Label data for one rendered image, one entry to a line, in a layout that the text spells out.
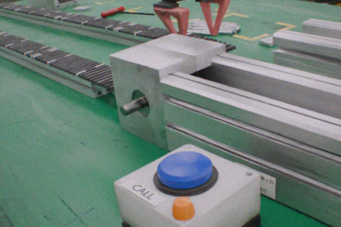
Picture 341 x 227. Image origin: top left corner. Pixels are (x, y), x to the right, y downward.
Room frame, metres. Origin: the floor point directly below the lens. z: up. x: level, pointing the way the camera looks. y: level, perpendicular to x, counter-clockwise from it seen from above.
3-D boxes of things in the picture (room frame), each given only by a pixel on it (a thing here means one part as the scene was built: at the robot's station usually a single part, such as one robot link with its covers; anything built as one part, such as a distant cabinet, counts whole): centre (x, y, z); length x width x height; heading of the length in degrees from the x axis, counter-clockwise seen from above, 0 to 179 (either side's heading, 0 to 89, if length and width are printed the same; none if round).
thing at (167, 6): (0.71, -0.03, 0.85); 0.07 x 0.07 x 0.09; 38
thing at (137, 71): (0.47, 0.01, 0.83); 0.12 x 0.09 x 0.10; 129
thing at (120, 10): (1.12, 0.08, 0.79); 0.16 x 0.08 x 0.02; 48
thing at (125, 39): (1.09, 0.26, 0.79); 0.96 x 0.04 x 0.03; 39
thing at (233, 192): (0.28, -0.01, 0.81); 0.10 x 0.08 x 0.06; 129
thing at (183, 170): (0.27, 0.00, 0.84); 0.04 x 0.04 x 0.02
